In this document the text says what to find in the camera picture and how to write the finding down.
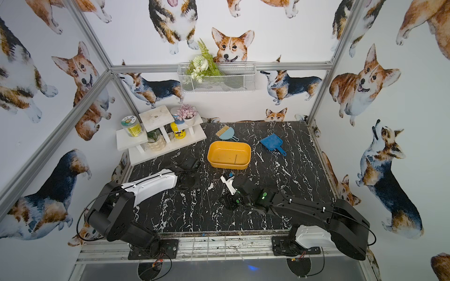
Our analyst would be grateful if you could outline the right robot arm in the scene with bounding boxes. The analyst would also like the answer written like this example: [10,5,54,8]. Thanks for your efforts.
[220,174,371,261]

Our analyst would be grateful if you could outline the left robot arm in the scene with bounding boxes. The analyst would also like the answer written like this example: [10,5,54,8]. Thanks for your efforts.
[86,156,201,256]

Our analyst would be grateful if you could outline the yellow plastic storage box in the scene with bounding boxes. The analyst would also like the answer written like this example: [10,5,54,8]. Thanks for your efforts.
[207,141,251,170]

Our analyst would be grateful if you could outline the small plant in woven pot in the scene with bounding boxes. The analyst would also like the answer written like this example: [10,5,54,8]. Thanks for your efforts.
[147,129,166,151]

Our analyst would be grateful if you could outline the white tiered shelf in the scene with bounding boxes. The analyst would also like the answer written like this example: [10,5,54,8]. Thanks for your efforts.
[116,105,206,166]

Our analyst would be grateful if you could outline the light blue hand brush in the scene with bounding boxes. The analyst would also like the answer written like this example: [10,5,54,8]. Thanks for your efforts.
[216,125,239,142]

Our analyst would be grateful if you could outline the pink flowers in white pot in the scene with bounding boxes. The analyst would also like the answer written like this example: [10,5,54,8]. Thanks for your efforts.
[177,104,198,126]

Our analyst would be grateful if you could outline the blue plastic scoop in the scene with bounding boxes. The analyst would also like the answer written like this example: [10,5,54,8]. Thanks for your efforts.
[260,133,287,156]

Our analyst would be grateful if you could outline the green lidded glass jar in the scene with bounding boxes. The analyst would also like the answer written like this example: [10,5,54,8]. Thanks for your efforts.
[121,115,143,137]

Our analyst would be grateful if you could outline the green white artificial plant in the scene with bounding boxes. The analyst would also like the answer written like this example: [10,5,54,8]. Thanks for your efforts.
[185,39,223,83]

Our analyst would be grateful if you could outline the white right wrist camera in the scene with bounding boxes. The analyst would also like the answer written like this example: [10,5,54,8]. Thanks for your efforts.
[220,174,236,196]

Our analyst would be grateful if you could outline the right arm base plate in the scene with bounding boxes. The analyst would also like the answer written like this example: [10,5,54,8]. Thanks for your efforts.
[271,236,322,257]

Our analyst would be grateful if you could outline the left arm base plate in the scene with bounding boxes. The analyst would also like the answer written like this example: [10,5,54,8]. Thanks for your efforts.
[128,239,179,260]

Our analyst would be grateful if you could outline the white wire wall basket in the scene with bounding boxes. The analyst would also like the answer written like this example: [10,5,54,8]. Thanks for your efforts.
[177,63,257,93]

